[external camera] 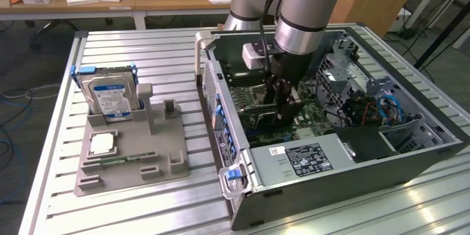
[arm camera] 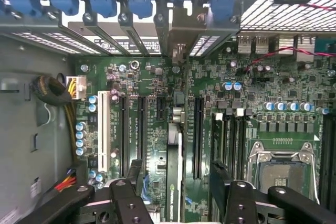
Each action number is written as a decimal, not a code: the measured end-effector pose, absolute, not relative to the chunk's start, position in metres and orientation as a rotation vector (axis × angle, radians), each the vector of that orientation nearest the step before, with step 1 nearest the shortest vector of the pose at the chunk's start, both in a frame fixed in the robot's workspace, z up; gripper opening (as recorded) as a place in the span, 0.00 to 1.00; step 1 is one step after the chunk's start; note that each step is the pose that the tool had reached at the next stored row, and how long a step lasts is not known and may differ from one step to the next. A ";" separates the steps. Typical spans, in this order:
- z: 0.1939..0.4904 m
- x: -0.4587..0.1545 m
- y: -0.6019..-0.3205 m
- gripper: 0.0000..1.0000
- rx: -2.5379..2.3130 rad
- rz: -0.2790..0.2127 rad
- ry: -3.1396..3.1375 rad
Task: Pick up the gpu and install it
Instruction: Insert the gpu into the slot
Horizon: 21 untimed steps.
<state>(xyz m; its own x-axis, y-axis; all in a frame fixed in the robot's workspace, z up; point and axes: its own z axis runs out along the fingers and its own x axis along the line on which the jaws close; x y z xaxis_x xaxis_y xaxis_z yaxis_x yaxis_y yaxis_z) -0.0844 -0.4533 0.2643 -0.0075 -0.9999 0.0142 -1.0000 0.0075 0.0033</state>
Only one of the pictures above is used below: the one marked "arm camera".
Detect silver chipset heatsink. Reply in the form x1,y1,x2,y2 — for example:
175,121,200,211
146,207,161,223

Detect CPU socket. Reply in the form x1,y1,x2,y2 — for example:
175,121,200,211
247,141,320,205

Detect black RAM slot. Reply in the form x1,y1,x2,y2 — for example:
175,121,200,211
230,108,244,180
321,115,332,204
223,115,233,180
240,116,250,180
330,119,336,201
211,113,224,167

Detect long black expansion slot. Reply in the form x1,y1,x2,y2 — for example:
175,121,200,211
137,95,148,162
193,97,205,180
119,94,130,178

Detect white expansion slot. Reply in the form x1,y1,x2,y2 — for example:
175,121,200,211
97,90,111,173

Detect short black expansion slot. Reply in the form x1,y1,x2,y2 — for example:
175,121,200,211
156,96,167,120

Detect green motherboard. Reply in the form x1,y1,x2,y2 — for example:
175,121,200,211
73,35,336,224

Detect white power connector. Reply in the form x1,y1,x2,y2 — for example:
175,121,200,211
65,75,87,101

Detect black open PC case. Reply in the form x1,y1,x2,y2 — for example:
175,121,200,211
0,0,336,224

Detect coloured wire bundle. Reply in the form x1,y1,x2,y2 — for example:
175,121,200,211
54,168,77,193

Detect sleeved power wire bundle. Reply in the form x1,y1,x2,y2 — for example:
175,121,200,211
30,75,79,163

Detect thin red black wire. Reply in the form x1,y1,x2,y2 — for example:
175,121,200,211
244,3,336,73

